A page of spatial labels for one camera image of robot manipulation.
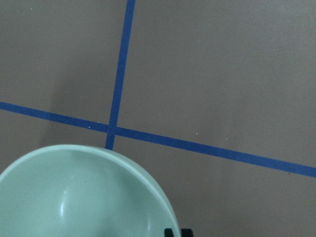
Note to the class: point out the green bowl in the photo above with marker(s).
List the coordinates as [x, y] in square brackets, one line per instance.
[82, 191]

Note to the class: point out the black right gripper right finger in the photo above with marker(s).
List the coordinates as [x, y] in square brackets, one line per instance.
[186, 233]

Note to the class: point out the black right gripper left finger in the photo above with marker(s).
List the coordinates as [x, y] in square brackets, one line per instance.
[168, 233]

